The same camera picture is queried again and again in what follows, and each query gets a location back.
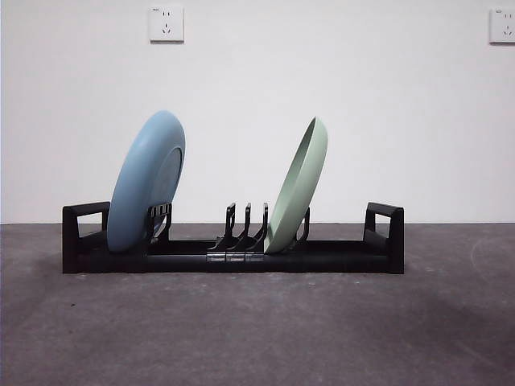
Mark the green plate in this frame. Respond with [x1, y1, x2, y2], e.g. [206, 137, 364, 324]
[263, 116, 329, 256]

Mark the light blue plate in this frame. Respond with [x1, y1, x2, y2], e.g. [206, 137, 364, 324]
[107, 110, 187, 254]

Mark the black plate rack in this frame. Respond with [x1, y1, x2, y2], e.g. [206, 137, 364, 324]
[61, 200, 406, 275]

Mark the white wall socket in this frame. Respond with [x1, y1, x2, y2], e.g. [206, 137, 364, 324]
[150, 6, 186, 43]
[488, 7, 515, 45]

